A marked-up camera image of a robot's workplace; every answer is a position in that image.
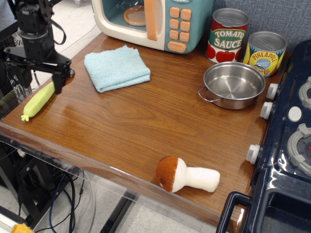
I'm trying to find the pineapple slices can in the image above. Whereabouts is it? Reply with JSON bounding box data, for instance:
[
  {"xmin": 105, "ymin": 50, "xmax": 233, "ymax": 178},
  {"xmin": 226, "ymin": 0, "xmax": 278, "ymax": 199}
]
[{"xmin": 243, "ymin": 31, "xmax": 288, "ymax": 77}]

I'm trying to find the plush brown white mushroom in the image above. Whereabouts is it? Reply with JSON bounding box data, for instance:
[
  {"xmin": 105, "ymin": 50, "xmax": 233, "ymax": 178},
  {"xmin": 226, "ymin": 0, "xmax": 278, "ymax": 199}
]
[{"xmin": 155, "ymin": 156, "xmax": 220, "ymax": 193}]

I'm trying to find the white stove knob lower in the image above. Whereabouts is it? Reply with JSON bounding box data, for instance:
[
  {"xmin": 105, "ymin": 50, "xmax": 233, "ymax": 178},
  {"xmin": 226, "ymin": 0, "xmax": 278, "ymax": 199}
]
[{"xmin": 246, "ymin": 145, "xmax": 260, "ymax": 165}]

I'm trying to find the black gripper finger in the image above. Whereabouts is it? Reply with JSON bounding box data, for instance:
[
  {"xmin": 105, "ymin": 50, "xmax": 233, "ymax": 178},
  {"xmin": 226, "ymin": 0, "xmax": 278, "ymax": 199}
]
[
  {"xmin": 52, "ymin": 72, "xmax": 67, "ymax": 94},
  {"xmin": 13, "ymin": 66, "xmax": 32, "ymax": 88}
]

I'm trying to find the toy microwave teal cream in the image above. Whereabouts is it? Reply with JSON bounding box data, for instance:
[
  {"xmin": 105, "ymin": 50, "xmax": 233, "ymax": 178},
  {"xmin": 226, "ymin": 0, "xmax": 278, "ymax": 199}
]
[{"xmin": 91, "ymin": 0, "xmax": 213, "ymax": 54}]

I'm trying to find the white stove knob middle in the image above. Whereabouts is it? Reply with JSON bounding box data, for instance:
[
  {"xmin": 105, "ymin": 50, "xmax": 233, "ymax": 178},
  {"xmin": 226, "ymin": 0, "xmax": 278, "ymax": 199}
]
[{"xmin": 260, "ymin": 102, "xmax": 273, "ymax": 120}]

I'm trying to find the clear acrylic table guard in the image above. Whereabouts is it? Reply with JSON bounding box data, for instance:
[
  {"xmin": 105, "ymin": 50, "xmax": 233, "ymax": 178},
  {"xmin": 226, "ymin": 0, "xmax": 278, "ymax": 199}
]
[{"xmin": 0, "ymin": 14, "xmax": 219, "ymax": 229}]

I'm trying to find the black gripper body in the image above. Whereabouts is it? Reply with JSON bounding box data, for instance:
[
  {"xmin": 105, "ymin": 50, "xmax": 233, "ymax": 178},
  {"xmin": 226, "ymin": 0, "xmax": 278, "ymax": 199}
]
[{"xmin": 4, "ymin": 31, "xmax": 74, "ymax": 77}]

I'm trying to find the green handled metal spoon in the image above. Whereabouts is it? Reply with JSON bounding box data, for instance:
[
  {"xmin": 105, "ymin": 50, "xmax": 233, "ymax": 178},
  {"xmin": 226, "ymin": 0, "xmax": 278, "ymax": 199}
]
[{"xmin": 20, "ymin": 77, "xmax": 55, "ymax": 122}]

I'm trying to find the tomato sauce can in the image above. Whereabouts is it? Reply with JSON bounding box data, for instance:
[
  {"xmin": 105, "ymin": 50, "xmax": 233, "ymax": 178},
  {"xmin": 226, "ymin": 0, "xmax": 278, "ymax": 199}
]
[{"xmin": 206, "ymin": 8, "xmax": 250, "ymax": 63}]

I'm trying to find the white stove knob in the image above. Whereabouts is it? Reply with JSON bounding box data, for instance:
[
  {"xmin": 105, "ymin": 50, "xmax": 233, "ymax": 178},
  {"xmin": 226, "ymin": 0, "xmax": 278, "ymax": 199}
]
[
  {"xmin": 266, "ymin": 83, "xmax": 278, "ymax": 100},
  {"xmin": 246, "ymin": 145, "xmax": 260, "ymax": 165},
  {"xmin": 260, "ymin": 102, "xmax": 273, "ymax": 120}
]

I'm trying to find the black cable under table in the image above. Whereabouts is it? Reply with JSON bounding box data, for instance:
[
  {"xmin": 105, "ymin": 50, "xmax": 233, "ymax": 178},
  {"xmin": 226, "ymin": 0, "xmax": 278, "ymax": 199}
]
[{"xmin": 35, "ymin": 169, "xmax": 86, "ymax": 233}]

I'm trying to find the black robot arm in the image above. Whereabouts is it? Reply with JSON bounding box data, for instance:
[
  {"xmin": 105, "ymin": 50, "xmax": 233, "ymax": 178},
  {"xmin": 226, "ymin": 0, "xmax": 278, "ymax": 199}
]
[{"xmin": 4, "ymin": 0, "xmax": 74, "ymax": 94}]

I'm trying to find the white stove knob upper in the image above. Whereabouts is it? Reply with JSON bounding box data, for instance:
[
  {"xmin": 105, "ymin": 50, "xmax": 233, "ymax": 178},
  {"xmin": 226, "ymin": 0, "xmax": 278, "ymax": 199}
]
[{"xmin": 266, "ymin": 83, "xmax": 278, "ymax": 100}]

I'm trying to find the blue cable under table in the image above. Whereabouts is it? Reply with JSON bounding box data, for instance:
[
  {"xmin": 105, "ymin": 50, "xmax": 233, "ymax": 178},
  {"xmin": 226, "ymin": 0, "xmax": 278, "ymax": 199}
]
[{"xmin": 49, "ymin": 173, "xmax": 76, "ymax": 233}]

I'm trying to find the dark blue toy stove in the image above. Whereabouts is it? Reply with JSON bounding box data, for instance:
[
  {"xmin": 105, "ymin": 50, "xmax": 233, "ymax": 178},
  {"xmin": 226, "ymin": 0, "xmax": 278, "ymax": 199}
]
[{"xmin": 217, "ymin": 40, "xmax": 311, "ymax": 233}]

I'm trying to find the light blue folded cloth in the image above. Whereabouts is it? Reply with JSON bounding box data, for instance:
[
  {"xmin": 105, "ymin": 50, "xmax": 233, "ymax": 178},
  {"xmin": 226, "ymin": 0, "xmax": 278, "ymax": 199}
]
[{"xmin": 84, "ymin": 45, "xmax": 151, "ymax": 93}]

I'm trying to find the yellow object bottom left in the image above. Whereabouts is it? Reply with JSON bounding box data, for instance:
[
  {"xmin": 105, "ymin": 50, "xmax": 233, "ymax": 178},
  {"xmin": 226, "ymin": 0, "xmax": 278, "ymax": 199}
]
[{"xmin": 11, "ymin": 223, "xmax": 34, "ymax": 233}]

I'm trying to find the small steel pot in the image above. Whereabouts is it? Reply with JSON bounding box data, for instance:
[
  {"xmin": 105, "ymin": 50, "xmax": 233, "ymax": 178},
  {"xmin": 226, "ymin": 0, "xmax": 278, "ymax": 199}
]
[{"xmin": 198, "ymin": 62, "xmax": 266, "ymax": 110}]

